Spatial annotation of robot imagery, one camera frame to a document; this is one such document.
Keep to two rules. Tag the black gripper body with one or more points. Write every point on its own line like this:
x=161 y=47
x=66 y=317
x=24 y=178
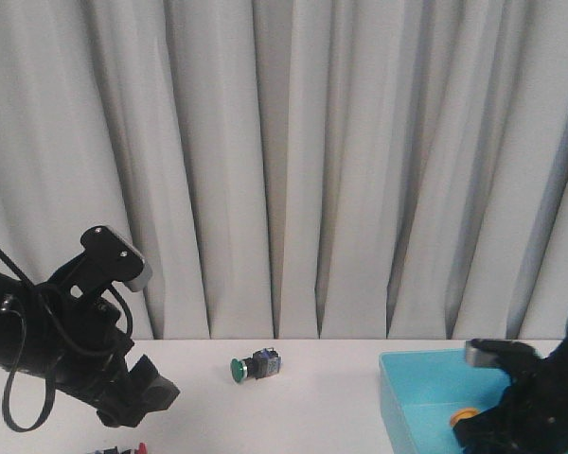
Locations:
x=96 y=334
x=530 y=417

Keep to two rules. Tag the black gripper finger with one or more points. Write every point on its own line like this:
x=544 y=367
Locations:
x=151 y=390

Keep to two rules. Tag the red push button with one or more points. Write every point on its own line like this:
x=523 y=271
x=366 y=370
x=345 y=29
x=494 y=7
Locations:
x=141 y=448

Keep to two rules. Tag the yellow mushroom push button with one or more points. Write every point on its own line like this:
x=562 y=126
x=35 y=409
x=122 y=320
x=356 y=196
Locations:
x=462 y=414

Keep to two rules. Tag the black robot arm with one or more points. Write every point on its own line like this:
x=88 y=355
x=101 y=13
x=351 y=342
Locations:
x=28 y=343
x=532 y=413

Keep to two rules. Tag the light blue plastic box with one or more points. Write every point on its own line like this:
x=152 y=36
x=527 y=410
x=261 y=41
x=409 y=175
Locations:
x=421 y=390

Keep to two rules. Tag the green push button far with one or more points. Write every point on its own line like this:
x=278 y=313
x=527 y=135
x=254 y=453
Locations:
x=263 y=363

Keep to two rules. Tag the grey pleated curtain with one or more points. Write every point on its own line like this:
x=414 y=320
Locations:
x=298 y=169

